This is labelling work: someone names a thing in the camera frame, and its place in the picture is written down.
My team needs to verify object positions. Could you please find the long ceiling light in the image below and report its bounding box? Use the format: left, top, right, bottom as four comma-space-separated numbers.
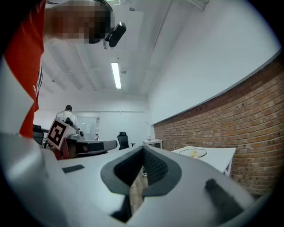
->
111, 62, 122, 90

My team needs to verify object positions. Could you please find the clear glass lid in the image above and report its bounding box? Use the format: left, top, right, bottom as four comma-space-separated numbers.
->
178, 148, 208, 159

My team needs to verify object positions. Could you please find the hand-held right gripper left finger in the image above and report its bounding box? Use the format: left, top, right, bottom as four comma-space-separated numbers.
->
0, 133, 144, 227

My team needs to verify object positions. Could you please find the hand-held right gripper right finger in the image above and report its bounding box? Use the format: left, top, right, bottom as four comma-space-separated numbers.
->
130, 145, 256, 227

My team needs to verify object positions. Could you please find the black head-mounted camera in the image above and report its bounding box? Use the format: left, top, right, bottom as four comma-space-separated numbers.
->
88, 0, 127, 48

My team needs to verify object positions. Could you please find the small white side table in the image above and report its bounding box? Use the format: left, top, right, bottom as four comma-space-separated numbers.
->
142, 138, 164, 149

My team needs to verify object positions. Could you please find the person's head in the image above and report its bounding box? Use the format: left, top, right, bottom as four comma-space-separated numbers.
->
43, 0, 116, 45

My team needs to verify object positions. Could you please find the red shirt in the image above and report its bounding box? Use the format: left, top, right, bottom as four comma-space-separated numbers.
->
3, 0, 47, 139

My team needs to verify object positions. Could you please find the black office chair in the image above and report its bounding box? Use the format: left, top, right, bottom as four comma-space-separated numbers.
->
117, 131, 136, 151

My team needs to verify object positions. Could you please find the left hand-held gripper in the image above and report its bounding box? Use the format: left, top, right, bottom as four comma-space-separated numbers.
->
46, 118, 118, 160

